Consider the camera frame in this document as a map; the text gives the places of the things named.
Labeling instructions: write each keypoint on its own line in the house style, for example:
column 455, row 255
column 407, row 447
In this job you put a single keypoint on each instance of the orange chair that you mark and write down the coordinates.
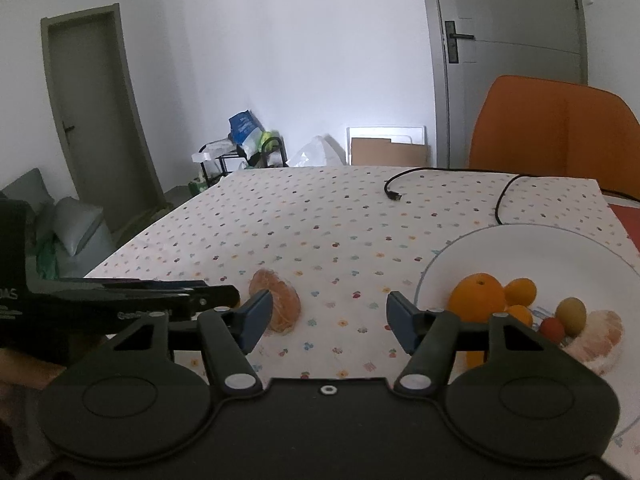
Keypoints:
column 552, row 128

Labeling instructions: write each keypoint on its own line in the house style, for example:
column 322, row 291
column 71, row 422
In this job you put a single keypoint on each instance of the orange cartoon table mat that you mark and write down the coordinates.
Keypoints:
column 630, row 219

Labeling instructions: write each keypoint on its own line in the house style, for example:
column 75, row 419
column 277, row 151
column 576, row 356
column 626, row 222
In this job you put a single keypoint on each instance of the white plastic bag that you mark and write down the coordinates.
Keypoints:
column 320, row 151

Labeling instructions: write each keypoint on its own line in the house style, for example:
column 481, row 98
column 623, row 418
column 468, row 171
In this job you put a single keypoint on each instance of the olive green side door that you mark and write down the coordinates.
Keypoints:
column 96, row 115

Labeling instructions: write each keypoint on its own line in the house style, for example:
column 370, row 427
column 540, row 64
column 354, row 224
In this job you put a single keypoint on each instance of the grey sofa cushion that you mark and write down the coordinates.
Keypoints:
column 75, row 222

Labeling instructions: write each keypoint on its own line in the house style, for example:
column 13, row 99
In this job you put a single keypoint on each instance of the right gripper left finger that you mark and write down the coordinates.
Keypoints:
column 227, row 338

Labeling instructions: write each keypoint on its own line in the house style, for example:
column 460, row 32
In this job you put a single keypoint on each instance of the black metal storage rack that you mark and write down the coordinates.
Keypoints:
column 218, row 159

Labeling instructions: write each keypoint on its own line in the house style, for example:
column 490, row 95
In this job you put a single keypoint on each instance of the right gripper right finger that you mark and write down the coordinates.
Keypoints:
column 429, row 338

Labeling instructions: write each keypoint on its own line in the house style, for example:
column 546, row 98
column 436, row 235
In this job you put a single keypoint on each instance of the white ceramic plate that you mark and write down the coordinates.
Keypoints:
column 562, row 264

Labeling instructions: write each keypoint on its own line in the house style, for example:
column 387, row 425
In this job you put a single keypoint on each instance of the peeled pomelo piece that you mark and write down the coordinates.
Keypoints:
column 600, row 344
column 286, row 306

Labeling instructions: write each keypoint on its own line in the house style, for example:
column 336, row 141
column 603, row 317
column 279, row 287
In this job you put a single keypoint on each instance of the dark red plum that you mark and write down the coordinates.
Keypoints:
column 552, row 329

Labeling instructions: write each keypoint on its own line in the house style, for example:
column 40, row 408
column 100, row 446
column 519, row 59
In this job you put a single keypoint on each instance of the small kumquat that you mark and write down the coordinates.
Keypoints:
column 521, row 313
column 520, row 292

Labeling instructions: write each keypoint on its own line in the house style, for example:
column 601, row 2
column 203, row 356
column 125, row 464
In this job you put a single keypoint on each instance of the dotted white tablecloth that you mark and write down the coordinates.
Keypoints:
column 344, row 237

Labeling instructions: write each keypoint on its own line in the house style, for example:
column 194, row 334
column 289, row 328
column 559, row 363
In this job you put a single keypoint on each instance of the cardboard and white board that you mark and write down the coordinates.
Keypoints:
column 388, row 146

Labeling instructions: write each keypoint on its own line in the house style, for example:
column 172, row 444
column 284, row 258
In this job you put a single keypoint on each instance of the blue plastic bag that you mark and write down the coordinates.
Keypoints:
column 246, row 131

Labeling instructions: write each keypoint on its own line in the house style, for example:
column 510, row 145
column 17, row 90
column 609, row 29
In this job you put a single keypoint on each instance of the grey door with handle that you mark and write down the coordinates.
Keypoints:
column 473, row 42

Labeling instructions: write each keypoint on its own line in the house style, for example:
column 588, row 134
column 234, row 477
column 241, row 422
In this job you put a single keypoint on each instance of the person's left hand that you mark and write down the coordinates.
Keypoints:
column 22, row 371

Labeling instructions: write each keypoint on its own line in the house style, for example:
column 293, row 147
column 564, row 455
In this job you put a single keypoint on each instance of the large orange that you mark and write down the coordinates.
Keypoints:
column 476, row 298

